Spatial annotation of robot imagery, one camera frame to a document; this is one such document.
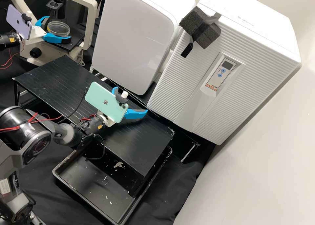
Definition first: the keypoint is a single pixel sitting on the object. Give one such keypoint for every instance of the white incubator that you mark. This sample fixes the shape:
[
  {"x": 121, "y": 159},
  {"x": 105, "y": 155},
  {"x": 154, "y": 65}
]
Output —
[{"x": 246, "y": 11}]

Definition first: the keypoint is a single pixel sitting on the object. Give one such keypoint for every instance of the cream microscope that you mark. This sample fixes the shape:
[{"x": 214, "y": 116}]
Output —
[{"x": 92, "y": 18}]

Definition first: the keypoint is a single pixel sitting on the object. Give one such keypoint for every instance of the black tray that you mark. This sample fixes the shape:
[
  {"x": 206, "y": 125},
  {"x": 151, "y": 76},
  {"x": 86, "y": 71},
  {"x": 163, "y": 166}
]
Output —
[{"x": 98, "y": 185}]

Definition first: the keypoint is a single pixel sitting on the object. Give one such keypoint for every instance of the incubator door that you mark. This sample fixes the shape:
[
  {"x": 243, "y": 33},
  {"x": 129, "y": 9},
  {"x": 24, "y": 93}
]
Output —
[{"x": 246, "y": 99}]

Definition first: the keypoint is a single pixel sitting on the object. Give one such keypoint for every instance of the right wrist camera phone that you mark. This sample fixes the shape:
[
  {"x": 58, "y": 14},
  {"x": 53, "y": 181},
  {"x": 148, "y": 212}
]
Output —
[{"x": 103, "y": 99}]

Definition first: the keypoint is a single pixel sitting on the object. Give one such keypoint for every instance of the left wrist camera phone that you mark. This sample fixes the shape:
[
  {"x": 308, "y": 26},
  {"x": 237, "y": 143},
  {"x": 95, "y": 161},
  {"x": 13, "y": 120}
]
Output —
[{"x": 16, "y": 18}]

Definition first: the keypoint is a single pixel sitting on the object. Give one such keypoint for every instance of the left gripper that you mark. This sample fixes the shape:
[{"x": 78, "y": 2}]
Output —
[{"x": 38, "y": 32}]

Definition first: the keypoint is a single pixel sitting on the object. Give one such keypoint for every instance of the black platform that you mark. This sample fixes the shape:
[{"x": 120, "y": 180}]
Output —
[
  {"x": 61, "y": 87},
  {"x": 137, "y": 101}
]

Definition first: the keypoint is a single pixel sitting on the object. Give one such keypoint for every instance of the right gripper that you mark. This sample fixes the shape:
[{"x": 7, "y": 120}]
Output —
[{"x": 110, "y": 121}]

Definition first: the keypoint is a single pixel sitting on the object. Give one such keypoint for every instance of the wrist camera phone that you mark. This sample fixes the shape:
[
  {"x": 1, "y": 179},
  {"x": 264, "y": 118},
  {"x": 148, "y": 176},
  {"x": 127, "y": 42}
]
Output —
[
  {"x": 103, "y": 99},
  {"x": 16, "y": 18}
]

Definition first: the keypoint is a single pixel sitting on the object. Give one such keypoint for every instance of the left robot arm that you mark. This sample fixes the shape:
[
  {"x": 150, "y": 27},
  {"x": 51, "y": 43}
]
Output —
[{"x": 9, "y": 41}]

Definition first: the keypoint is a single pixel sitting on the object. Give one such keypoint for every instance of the petri dish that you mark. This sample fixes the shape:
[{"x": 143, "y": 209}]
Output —
[{"x": 57, "y": 29}]

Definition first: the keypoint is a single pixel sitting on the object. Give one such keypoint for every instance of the white box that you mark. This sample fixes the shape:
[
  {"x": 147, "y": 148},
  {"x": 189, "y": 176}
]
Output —
[{"x": 130, "y": 38}]

